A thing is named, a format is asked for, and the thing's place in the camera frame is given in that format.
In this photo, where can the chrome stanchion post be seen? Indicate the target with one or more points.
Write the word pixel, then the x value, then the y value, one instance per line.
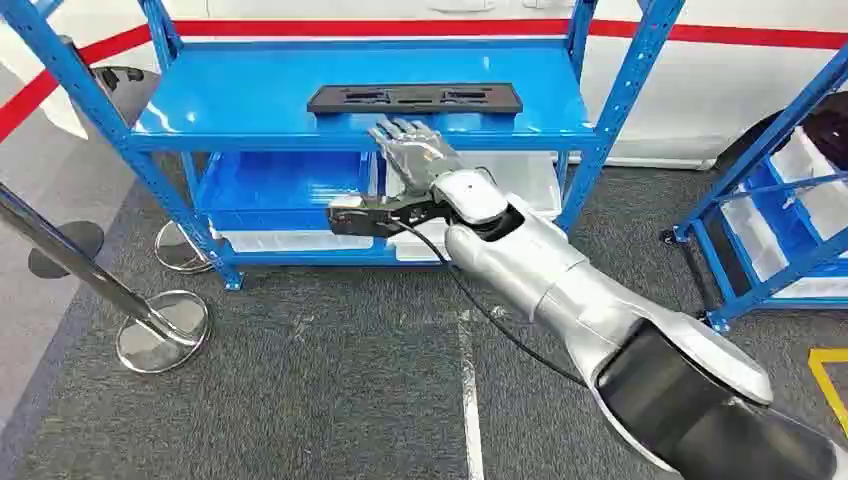
pixel 79 265

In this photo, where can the blue plastic bin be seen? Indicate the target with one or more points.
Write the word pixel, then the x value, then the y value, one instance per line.
pixel 278 189

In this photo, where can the blue metal shelf rack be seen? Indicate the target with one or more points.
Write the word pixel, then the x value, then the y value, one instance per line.
pixel 265 99

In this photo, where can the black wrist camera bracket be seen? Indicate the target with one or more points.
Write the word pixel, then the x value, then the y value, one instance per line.
pixel 361 216

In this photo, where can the dark round stanchion base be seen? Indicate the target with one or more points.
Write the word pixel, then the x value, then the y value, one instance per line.
pixel 63 242

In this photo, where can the blue shelf rack with bins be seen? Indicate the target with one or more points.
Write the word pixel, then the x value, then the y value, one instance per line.
pixel 762 218

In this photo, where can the flat clear plastic bin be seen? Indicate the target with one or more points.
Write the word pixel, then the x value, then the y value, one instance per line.
pixel 291 241

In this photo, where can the clear storage bin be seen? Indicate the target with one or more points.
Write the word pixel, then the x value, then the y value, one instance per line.
pixel 818 192
pixel 752 235

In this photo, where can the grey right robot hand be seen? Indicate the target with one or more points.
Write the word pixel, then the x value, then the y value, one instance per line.
pixel 414 154

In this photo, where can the black slotted tray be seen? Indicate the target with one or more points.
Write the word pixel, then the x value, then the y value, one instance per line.
pixel 414 98

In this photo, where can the chrome stanchion base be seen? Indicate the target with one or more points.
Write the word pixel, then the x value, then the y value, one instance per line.
pixel 173 250

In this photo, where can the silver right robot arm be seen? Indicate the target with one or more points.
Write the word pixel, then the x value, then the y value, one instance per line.
pixel 596 298

